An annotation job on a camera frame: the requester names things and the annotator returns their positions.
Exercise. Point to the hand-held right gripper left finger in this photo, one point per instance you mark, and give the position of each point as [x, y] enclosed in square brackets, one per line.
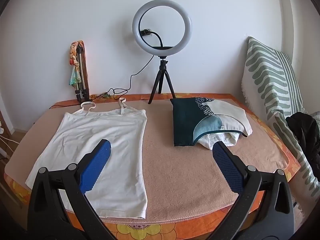
[96, 165]

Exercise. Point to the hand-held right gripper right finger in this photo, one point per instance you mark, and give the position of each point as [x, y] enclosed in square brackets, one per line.
[228, 167]

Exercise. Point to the white canvas tote bag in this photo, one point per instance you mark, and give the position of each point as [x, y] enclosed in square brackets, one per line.
[105, 127]

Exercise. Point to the white folded garment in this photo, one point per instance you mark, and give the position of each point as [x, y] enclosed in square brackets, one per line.
[220, 138]

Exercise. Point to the pink blanket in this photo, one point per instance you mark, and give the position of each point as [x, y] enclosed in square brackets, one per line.
[175, 180]

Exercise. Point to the dark green patterned garment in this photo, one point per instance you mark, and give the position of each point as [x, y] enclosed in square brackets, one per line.
[183, 122]

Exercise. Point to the orange floral bedsheet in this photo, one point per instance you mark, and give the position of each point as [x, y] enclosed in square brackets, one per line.
[140, 231]

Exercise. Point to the black clothing heap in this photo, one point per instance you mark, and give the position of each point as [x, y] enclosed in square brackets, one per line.
[302, 135]

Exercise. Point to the folded silver tripod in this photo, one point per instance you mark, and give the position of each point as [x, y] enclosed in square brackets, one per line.
[81, 80]

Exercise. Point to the green striped white pillow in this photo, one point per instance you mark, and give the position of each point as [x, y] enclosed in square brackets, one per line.
[270, 75]

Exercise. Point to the colourful cloth doll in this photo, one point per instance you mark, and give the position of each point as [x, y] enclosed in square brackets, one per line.
[74, 65]

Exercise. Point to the brown wooden board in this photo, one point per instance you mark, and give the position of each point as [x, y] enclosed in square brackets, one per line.
[85, 62]

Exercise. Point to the small black tripod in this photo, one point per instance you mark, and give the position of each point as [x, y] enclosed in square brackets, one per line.
[163, 66]

